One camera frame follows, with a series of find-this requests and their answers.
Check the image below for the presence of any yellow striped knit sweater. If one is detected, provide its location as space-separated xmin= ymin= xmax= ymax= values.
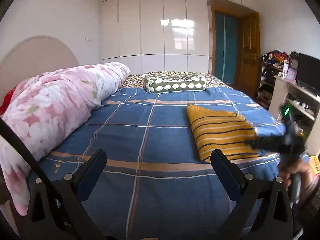
xmin=187 ymin=105 xmax=259 ymax=164

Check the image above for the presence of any person's right hand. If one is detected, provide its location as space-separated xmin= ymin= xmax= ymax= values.
xmin=278 ymin=160 xmax=318 ymax=193

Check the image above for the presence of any white shelf cabinet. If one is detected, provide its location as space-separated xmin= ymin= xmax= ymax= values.
xmin=268 ymin=76 xmax=319 ymax=155

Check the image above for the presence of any small desk clock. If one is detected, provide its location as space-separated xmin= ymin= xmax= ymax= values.
xmin=286 ymin=51 xmax=299 ymax=83

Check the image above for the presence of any black television screen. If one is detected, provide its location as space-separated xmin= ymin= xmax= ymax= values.
xmin=296 ymin=53 xmax=320 ymax=92

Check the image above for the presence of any brown wooden door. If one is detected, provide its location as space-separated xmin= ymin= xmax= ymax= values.
xmin=235 ymin=12 xmax=261 ymax=100

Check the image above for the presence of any cluttered shoe rack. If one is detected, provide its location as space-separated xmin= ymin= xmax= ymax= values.
xmin=257 ymin=49 xmax=289 ymax=110

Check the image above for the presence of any blue plaid bed quilt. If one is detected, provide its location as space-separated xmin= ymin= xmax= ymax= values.
xmin=39 ymin=88 xmax=285 ymax=239

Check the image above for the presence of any pink floral rolled duvet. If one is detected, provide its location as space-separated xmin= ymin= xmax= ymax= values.
xmin=0 ymin=61 xmax=131 ymax=217

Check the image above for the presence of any teal glass door panel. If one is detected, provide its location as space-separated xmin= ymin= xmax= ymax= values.
xmin=214 ymin=13 xmax=238 ymax=85

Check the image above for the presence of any green white-dotted bolster pillow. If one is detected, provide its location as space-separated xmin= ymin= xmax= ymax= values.
xmin=144 ymin=75 xmax=207 ymax=94

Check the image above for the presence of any beige rounded headboard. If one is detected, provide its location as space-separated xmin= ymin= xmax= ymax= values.
xmin=1 ymin=36 xmax=79 ymax=101

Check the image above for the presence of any white glossy wardrobe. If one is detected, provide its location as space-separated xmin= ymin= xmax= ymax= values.
xmin=100 ymin=0 xmax=257 ymax=74

